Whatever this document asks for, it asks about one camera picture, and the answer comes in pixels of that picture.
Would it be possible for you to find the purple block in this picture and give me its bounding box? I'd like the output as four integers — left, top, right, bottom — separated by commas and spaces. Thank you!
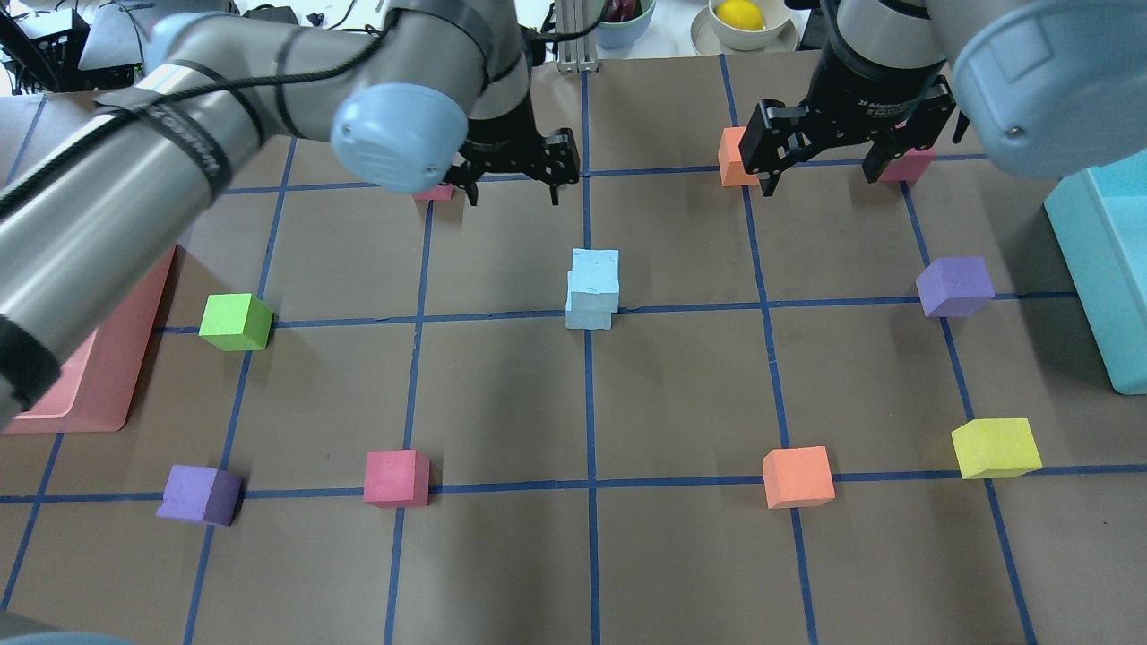
915, 256, 996, 318
156, 464, 243, 527

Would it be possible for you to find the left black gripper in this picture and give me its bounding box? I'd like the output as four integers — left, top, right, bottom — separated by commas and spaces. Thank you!
448, 91, 582, 207

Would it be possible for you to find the aluminium frame post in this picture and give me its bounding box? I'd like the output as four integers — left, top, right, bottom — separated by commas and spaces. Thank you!
553, 0, 603, 73

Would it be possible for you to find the light blue block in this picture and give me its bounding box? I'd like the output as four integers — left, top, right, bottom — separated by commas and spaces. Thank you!
565, 248, 621, 314
565, 288, 619, 331

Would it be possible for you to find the cyan plastic bin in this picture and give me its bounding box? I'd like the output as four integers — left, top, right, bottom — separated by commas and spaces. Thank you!
1045, 151, 1146, 395

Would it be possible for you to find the green block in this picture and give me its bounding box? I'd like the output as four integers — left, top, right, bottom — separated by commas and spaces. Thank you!
198, 293, 274, 351

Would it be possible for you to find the yellow block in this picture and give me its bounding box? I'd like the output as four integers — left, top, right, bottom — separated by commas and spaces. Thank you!
951, 417, 1044, 480

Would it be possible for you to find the green bowl with fruit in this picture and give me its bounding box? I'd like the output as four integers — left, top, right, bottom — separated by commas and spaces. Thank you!
593, 1, 656, 50

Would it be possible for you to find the pink plastic bin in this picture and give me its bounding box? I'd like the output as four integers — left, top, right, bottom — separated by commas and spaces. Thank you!
3, 249, 175, 435

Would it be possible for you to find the yellow lemon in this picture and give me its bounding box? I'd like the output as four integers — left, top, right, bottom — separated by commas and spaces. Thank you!
713, 0, 767, 31

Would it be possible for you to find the pink block right far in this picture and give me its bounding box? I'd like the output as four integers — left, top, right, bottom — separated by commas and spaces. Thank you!
877, 148, 936, 182

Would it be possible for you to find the purple block right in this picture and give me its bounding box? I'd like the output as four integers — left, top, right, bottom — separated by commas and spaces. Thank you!
915, 256, 996, 318

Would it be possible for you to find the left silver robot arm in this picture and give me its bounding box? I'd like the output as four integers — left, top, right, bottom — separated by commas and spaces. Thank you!
1, 1, 579, 425

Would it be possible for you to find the purple block left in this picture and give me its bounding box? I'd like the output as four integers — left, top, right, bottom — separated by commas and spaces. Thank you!
156, 464, 243, 527

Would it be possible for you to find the dark pink block left near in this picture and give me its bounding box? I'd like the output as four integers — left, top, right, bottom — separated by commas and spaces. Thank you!
362, 449, 431, 510

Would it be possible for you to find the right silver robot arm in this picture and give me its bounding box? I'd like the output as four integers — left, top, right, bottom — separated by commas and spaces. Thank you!
740, 1, 1146, 196

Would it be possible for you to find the orange block near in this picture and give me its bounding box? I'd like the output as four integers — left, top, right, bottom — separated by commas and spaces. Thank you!
762, 445, 836, 510

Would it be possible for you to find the pink block left far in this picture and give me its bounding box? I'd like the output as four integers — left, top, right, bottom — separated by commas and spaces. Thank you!
412, 182, 455, 202

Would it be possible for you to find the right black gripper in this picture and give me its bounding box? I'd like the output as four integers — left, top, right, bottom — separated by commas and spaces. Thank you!
740, 36, 957, 199

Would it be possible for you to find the orange block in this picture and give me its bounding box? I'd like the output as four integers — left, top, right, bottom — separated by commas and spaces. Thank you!
717, 126, 759, 187
762, 445, 836, 510

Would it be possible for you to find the black power adapter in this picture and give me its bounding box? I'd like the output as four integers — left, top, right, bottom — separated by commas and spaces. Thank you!
798, 5, 829, 50

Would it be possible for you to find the orange block far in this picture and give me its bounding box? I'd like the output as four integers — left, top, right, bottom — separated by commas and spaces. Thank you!
717, 126, 759, 187

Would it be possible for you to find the cream bowl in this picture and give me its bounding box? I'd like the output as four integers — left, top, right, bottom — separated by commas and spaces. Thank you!
708, 1, 798, 50

